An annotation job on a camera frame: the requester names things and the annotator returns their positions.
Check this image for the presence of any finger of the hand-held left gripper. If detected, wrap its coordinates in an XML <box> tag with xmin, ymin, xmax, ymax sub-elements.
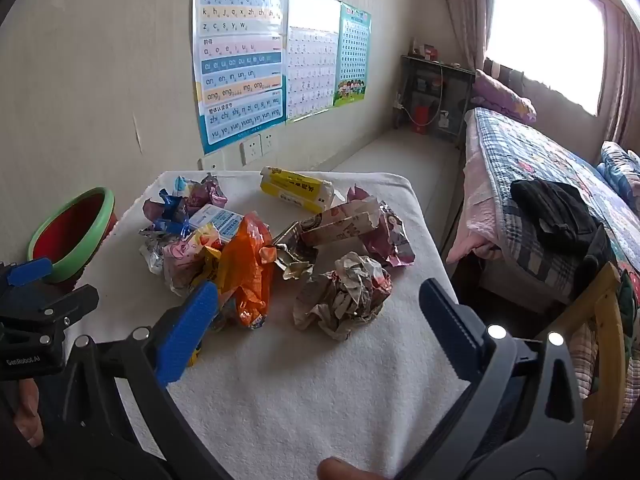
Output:
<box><xmin>0</xmin><ymin>284</ymin><xmax>100</xmax><ymax>348</ymax></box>
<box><xmin>0</xmin><ymin>258</ymin><xmax>53</xmax><ymax>291</ymax></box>

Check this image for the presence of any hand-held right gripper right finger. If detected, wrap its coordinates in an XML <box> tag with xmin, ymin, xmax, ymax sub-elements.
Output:
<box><xmin>419</xmin><ymin>277</ymin><xmax>588</xmax><ymax>480</ymax></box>

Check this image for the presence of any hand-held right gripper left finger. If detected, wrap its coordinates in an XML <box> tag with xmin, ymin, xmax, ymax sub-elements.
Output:
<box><xmin>50</xmin><ymin>280</ymin><xmax>221</xmax><ymax>480</ymax></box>

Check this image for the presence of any red bin with green rim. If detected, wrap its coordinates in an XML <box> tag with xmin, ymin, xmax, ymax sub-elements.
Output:
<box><xmin>27</xmin><ymin>187</ymin><xmax>118</xmax><ymax>283</ymax></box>

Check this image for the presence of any orange snack bag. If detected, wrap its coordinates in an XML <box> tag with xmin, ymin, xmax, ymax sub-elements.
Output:
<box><xmin>217</xmin><ymin>212</ymin><xmax>276</xmax><ymax>330</ymax></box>

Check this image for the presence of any blue white snack packet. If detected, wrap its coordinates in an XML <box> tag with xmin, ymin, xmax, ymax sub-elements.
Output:
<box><xmin>189</xmin><ymin>203</ymin><xmax>246</xmax><ymax>241</ymax></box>

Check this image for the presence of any yellow tissue packet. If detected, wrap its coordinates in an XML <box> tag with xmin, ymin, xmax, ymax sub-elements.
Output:
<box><xmin>260</xmin><ymin>166</ymin><xmax>335</xmax><ymax>213</ymax></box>

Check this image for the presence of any person's left hand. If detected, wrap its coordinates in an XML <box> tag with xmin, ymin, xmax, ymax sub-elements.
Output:
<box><xmin>10</xmin><ymin>377</ymin><xmax>46</xmax><ymax>448</ymax></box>

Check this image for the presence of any person's right hand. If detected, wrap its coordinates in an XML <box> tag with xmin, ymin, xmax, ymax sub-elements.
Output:
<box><xmin>317</xmin><ymin>456</ymin><xmax>391</xmax><ymax>480</ymax></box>

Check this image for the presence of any pink cartoon wrapper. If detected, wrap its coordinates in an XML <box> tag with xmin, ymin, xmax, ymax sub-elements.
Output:
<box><xmin>162</xmin><ymin>232</ymin><xmax>221</xmax><ymax>296</ymax></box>

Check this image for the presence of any yellow red wrapper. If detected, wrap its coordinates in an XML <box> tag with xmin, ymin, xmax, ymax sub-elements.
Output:
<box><xmin>192</xmin><ymin>230</ymin><xmax>223</xmax><ymax>286</ymax></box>

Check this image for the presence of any silver crumpled wrapper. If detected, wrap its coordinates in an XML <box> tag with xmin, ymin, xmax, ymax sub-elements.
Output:
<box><xmin>139</xmin><ymin>227</ymin><xmax>171</xmax><ymax>275</ymax></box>

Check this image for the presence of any pink foil wrapper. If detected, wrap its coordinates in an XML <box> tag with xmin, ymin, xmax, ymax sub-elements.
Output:
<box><xmin>347</xmin><ymin>185</ymin><xmax>417</xmax><ymax>268</ymax></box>

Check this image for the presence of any crumpled printed paper wrapper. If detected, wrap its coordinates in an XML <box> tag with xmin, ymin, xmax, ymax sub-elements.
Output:
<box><xmin>292</xmin><ymin>251</ymin><xmax>393</xmax><ymax>342</ymax></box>

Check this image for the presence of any pink bed sheet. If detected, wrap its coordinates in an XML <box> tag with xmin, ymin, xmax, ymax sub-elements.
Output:
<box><xmin>446</xmin><ymin>109</ymin><xmax>507</xmax><ymax>264</ymax></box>

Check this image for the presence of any dark blue foil wrapper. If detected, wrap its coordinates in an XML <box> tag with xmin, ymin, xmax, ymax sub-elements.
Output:
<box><xmin>145</xmin><ymin>187</ymin><xmax>191</xmax><ymax>233</ymax></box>

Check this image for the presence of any silver gold foil wrapper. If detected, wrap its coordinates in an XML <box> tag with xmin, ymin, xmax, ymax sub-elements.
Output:
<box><xmin>272</xmin><ymin>222</ymin><xmax>318</xmax><ymax>281</ymax></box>

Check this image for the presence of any purple snack wrapper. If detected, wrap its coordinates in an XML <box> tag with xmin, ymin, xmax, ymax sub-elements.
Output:
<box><xmin>187</xmin><ymin>174</ymin><xmax>228</xmax><ymax>211</ymax></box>

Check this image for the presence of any beige and red paper bag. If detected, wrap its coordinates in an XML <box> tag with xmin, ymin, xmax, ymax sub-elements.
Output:
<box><xmin>300</xmin><ymin>196</ymin><xmax>382</xmax><ymax>247</ymax></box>

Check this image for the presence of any black garment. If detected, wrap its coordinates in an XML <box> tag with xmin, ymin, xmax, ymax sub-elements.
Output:
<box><xmin>510</xmin><ymin>180</ymin><xmax>613</xmax><ymax>271</ymax></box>

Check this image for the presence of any wooden chair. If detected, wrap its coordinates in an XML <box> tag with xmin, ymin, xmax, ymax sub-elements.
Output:
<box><xmin>535</xmin><ymin>262</ymin><xmax>623</xmax><ymax>453</ymax></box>

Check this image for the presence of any red container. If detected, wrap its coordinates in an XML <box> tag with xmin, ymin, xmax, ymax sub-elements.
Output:
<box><xmin>412</xmin><ymin>105</ymin><xmax>433</xmax><ymax>135</ymax></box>

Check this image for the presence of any blue patterned pillow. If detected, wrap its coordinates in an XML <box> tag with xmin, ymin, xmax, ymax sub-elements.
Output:
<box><xmin>597</xmin><ymin>141</ymin><xmax>640</xmax><ymax>206</ymax></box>

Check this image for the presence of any dark metal shelf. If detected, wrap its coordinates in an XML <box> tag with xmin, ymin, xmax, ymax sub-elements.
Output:
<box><xmin>400</xmin><ymin>54</ymin><xmax>476</xmax><ymax>143</ymax></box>

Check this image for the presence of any purple pillow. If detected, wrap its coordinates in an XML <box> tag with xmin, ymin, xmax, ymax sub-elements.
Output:
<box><xmin>472</xmin><ymin>69</ymin><xmax>537</xmax><ymax>123</ymax></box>

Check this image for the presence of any window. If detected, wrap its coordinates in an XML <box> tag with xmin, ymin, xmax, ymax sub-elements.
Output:
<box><xmin>485</xmin><ymin>0</ymin><xmax>608</xmax><ymax>116</ymax></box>

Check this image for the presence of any beige curtain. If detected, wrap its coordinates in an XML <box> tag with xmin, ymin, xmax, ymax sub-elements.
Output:
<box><xmin>440</xmin><ymin>0</ymin><xmax>496</xmax><ymax>81</ymax></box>

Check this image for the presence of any blue letter wall poster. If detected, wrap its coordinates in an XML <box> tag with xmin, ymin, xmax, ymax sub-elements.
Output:
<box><xmin>191</xmin><ymin>0</ymin><xmax>290</xmax><ymax>156</ymax></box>

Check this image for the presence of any green chart wall poster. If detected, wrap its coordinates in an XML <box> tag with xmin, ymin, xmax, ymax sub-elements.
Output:
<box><xmin>332</xmin><ymin>2</ymin><xmax>372</xmax><ymax>108</ymax></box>

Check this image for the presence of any white chart wall poster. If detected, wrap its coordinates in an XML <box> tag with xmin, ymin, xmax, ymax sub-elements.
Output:
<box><xmin>285</xmin><ymin>0</ymin><xmax>342</xmax><ymax>123</ymax></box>

